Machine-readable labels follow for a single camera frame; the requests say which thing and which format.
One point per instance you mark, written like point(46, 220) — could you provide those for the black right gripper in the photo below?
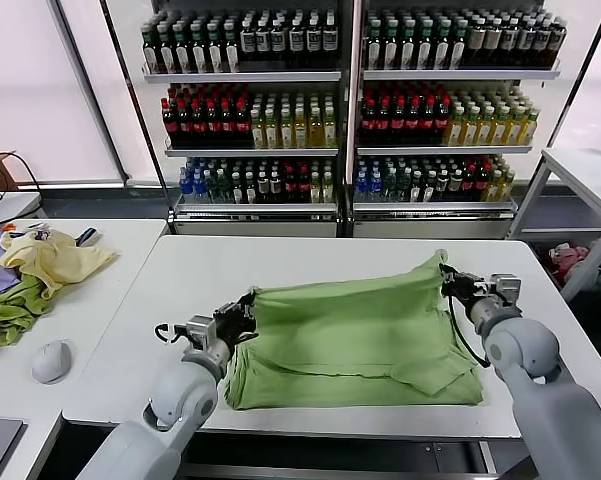
point(472, 287)

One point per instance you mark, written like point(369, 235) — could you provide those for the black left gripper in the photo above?
point(227, 331)

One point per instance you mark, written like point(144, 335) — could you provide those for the light green t-shirt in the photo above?
point(350, 340)

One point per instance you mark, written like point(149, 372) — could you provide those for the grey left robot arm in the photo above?
point(180, 395)

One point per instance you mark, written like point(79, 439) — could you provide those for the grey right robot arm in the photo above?
point(525, 345)

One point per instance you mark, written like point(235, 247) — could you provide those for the black beverage display shelf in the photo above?
point(255, 227)
point(430, 227)

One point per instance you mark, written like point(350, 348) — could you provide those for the grey metal shelf board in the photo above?
point(240, 78)
point(460, 76)
point(255, 207)
point(250, 153)
point(445, 150)
point(430, 207)

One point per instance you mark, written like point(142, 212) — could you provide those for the small white label bottle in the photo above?
point(276, 190)
point(442, 187)
point(455, 187)
point(263, 190)

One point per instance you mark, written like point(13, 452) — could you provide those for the small white cap bottle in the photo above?
point(416, 189)
point(237, 190)
point(250, 190)
point(428, 189)

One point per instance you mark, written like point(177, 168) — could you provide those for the small cola bottle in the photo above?
point(303, 187)
point(469, 185)
point(290, 187)
point(481, 185)

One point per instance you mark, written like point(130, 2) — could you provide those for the small yellow drink bottle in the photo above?
point(506, 189)
point(327, 190)
point(493, 189)
point(316, 190)

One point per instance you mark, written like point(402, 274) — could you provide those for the small green soda bottle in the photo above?
point(211, 190)
point(404, 187)
point(224, 190)
point(390, 187)

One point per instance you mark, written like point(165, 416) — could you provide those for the pink plush toy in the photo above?
point(565, 256)

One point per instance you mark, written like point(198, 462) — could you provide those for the small blue water bottle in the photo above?
point(375, 189)
point(361, 189)
point(186, 190)
point(198, 190)

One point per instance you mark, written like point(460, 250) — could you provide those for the red label cola bottle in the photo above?
point(168, 125)
point(227, 125)
point(442, 124)
point(213, 125)
point(242, 125)
point(427, 124)
point(183, 125)
point(382, 124)
point(198, 125)
point(397, 124)
point(412, 124)
point(367, 124)

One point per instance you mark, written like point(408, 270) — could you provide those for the blue striped cloth item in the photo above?
point(87, 236)

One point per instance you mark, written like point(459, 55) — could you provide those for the pale yellow garment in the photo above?
point(60, 260)

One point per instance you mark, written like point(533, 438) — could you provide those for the white computer mouse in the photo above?
point(52, 362)

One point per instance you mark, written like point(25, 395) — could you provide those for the white printed cloth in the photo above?
point(40, 232)

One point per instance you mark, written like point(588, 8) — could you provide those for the green cap dark bottle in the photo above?
point(232, 52)
point(151, 52)
point(375, 50)
point(183, 52)
point(199, 52)
point(441, 50)
point(407, 50)
point(216, 52)
point(168, 52)
point(391, 50)
point(457, 50)
point(424, 50)

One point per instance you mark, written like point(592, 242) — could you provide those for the lime green garment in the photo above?
point(10, 312)

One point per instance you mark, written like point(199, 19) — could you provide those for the beige label dark bottle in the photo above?
point(491, 42)
point(475, 42)

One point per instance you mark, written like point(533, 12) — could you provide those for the grey label dark bottle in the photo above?
point(557, 44)
point(509, 44)
point(541, 44)
point(525, 44)

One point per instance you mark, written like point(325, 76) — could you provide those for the white label dark bottle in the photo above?
point(263, 42)
point(314, 41)
point(296, 41)
point(249, 42)
point(278, 42)
point(330, 40)

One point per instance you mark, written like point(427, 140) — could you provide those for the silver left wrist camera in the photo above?
point(200, 331)

